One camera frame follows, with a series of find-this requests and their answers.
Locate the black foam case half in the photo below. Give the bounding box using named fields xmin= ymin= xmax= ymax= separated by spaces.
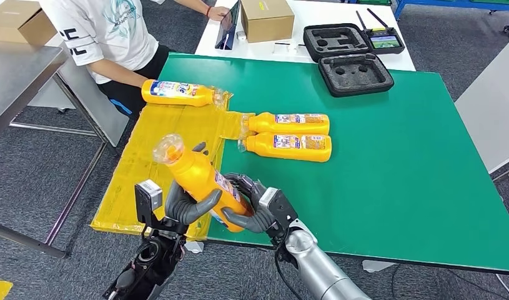
xmin=303 ymin=22 xmax=373 ymax=63
xmin=317 ymin=52 xmax=395 ymax=98

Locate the person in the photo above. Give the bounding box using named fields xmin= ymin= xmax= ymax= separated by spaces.
xmin=38 ymin=0 xmax=231 ymax=121

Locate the orange detergent bottle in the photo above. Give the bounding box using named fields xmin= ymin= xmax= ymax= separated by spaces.
xmin=237 ymin=132 xmax=332 ymax=163
xmin=152 ymin=133 xmax=255 ymax=234
xmin=141 ymin=79 xmax=225 ymax=108
xmin=242 ymin=111 xmax=330 ymax=136

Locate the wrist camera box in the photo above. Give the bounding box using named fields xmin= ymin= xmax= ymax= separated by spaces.
xmin=258 ymin=187 xmax=299 ymax=239
xmin=135 ymin=179 xmax=164 ymax=227

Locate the dark tablet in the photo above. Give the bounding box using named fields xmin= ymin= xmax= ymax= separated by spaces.
xmin=214 ymin=0 xmax=241 ymax=51

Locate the white table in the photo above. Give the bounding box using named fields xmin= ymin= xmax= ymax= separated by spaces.
xmin=195 ymin=0 xmax=417 ymax=72

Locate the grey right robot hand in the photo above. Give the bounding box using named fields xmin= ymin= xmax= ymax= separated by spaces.
xmin=220 ymin=172 xmax=280 ymax=235

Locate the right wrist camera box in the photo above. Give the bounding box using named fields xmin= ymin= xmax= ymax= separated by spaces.
xmin=258 ymin=187 xmax=299 ymax=239

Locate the blue metal rack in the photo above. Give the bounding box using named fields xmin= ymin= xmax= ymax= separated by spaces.
xmin=392 ymin=0 xmax=509 ymax=38

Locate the tall brown cardboard box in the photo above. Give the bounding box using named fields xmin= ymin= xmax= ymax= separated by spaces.
xmin=240 ymin=0 xmax=295 ymax=44

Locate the flat brown cardboard box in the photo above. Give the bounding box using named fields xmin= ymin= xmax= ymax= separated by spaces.
xmin=0 ymin=0 xmax=59 ymax=46

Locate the person's left hand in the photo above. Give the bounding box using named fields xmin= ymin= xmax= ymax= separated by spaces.
xmin=206 ymin=4 xmax=230 ymax=22

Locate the black remote controller with screen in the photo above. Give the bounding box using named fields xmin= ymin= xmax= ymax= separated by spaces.
xmin=355 ymin=8 xmax=405 ymax=56

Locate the grey side panel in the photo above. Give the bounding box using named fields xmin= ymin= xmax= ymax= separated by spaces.
xmin=26 ymin=62 xmax=130 ymax=148

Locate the grey table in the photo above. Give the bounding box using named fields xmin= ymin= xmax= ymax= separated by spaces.
xmin=453 ymin=35 xmax=509 ymax=175

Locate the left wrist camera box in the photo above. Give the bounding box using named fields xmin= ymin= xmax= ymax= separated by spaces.
xmin=135 ymin=179 xmax=164 ymax=227

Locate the steel table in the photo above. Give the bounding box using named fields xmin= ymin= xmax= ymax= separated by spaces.
xmin=0 ymin=39 xmax=114 ymax=259

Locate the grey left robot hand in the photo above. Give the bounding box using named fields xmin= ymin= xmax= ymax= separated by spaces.
xmin=165 ymin=142 xmax=223 ymax=226

